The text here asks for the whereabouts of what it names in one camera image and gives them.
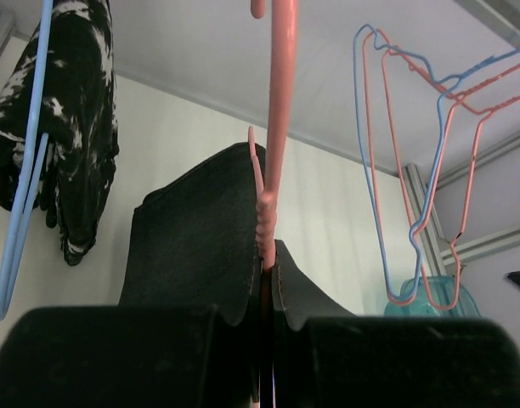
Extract blue empty wire hanger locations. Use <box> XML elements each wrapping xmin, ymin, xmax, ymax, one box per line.
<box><xmin>353</xmin><ymin>24</ymin><xmax>520</xmax><ymax>306</ymax></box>

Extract pink wire hanger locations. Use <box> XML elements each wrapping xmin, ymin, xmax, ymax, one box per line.
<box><xmin>361</xmin><ymin>28</ymin><xmax>520</xmax><ymax>307</ymax></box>
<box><xmin>246</xmin><ymin>0</ymin><xmax>302</xmax><ymax>408</ymax></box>

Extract black trousers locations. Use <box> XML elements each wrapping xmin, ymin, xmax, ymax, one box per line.
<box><xmin>117</xmin><ymin>142</ymin><xmax>268</xmax><ymax>309</ymax></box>

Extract pink empty wire hanger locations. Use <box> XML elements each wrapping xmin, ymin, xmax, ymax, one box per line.
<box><xmin>361</xmin><ymin>28</ymin><xmax>520</xmax><ymax>307</ymax></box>

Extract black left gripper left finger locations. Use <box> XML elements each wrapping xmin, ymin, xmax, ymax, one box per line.
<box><xmin>0</xmin><ymin>237</ymin><xmax>268</xmax><ymax>408</ymax></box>

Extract teal plastic bin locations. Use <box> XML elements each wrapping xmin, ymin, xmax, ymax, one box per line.
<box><xmin>384</xmin><ymin>275</ymin><xmax>481</xmax><ymax>318</ymax></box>

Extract aluminium frame post right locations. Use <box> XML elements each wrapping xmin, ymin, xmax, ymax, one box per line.
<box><xmin>399</xmin><ymin>130</ymin><xmax>520</xmax><ymax>275</ymax></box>

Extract aluminium hanging rail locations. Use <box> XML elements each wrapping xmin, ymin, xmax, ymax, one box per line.
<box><xmin>455</xmin><ymin>0</ymin><xmax>520</xmax><ymax>48</ymax></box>

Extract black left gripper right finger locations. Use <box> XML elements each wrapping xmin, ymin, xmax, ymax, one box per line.
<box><xmin>270</xmin><ymin>239</ymin><xmax>520</xmax><ymax>408</ymax></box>

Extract black white patterned garment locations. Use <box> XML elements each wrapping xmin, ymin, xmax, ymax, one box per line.
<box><xmin>0</xmin><ymin>1</ymin><xmax>119</xmax><ymax>266</ymax></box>

